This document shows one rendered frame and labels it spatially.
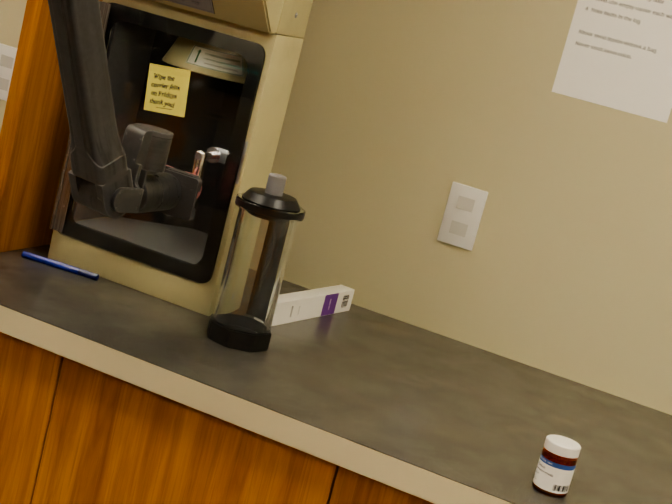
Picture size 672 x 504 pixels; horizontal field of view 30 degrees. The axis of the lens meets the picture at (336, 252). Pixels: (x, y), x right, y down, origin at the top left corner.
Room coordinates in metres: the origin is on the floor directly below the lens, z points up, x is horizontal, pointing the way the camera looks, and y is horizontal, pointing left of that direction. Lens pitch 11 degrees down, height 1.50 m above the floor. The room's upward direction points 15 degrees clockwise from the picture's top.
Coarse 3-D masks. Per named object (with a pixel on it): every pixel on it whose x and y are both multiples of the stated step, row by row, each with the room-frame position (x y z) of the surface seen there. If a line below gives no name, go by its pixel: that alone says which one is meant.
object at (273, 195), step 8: (272, 176) 1.88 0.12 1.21; (280, 176) 1.88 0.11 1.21; (272, 184) 1.88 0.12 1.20; (280, 184) 1.88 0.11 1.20; (248, 192) 1.87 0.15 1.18; (256, 192) 1.86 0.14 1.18; (264, 192) 1.88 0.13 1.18; (272, 192) 1.88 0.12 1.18; (280, 192) 1.88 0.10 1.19; (248, 200) 1.86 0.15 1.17; (256, 200) 1.85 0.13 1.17; (264, 200) 1.85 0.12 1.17; (272, 200) 1.85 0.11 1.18; (280, 200) 1.86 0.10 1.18; (288, 200) 1.87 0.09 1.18; (296, 200) 1.89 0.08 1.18; (280, 208) 1.85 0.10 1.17; (288, 208) 1.86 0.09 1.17; (296, 208) 1.87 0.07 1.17
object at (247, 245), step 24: (240, 216) 1.86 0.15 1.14; (264, 216) 1.84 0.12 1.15; (240, 240) 1.85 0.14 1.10; (264, 240) 1.84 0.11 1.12; (288, 240) 1.87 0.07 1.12; (240, 264) 1.85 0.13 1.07; (264, 264) 1.85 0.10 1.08; (240, 288) 1.84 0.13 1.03; (264, 288) 1.85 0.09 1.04; (216, 312) 1.87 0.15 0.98; (240, 312) 1.84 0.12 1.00; (264, 312) 1.86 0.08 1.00
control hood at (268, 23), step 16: (160, 0) 2.02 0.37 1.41; (224, 0) 1.95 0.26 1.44; (240, 0) 1.94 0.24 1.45; (256, 0) 1.92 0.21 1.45; (272, 0) 1.94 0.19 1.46; (224, 16) 1.98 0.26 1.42; (240, 16) 1.96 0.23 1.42; (256, 16) 1.95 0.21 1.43; (272, 16) 1.95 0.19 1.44; (272, 32) 1.97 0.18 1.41
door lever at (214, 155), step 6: (198, 150) 1.95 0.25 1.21; (210, 150) 1.99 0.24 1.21; (216, 150) 1.98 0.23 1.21; (198, 156) 1.94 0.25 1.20; (204, 156) 1.94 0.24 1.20; (210, 156) 1.97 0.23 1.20; (216, 156) 1.98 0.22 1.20; (198, 162) 1.94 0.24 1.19; (204, 162) 1.95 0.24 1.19; (210, 162) 1.99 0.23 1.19; (192, 168) 1.94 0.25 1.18; (198, 168) 1.94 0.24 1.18; (198, 174) 1.94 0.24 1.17
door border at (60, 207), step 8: (104, 8) 2.07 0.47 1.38; (104, 16) 2.07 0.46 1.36; (104, 24) 2.07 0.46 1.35; (104, 32) 2.07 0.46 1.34; (64, 176) 2.07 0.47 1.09; (64, 184) 2.07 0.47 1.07; (64, 192) 2.07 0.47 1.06; (56, 200) 2.07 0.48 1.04; (64, 200) 2.07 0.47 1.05; (56, 208) 2.07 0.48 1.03; (64, 208) 2.07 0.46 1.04; (56, 216) 2.07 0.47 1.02; (64, 216) 2.07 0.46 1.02; (56, 224) 2.07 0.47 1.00
